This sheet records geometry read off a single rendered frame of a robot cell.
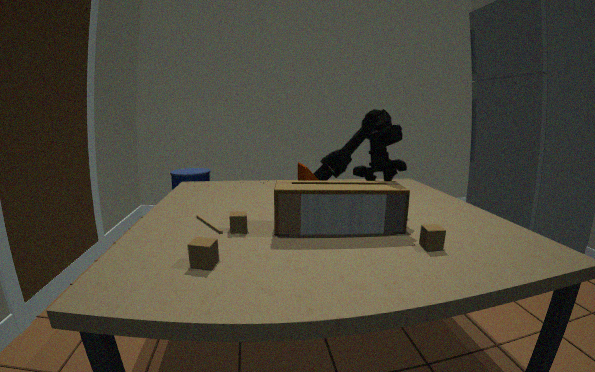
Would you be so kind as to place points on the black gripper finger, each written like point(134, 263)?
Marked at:
point(388, 175)
point(369, 177)

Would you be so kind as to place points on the thin brown stick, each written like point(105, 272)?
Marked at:
point(210, 224)

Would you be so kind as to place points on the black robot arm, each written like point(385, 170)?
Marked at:
point(375, 120)

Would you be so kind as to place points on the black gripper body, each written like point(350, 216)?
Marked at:
point(379, 161)

